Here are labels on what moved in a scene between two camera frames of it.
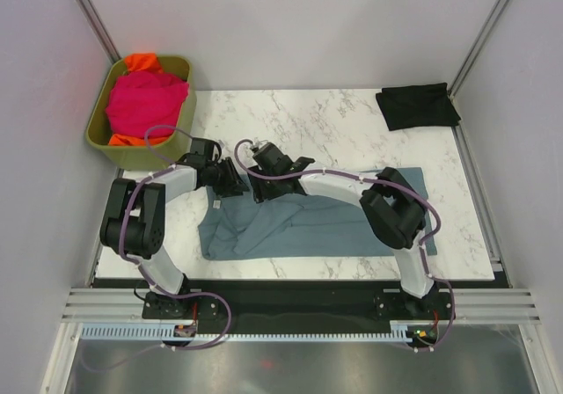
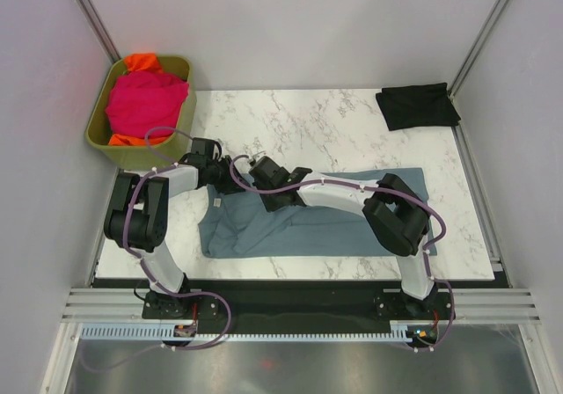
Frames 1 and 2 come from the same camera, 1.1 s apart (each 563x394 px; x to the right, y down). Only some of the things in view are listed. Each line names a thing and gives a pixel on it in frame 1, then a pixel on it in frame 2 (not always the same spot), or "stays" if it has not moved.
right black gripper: (266, 193) to (270, 206)
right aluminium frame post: (478, 43) stays
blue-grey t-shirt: (298, 225) stays
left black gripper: (234, 185) stays
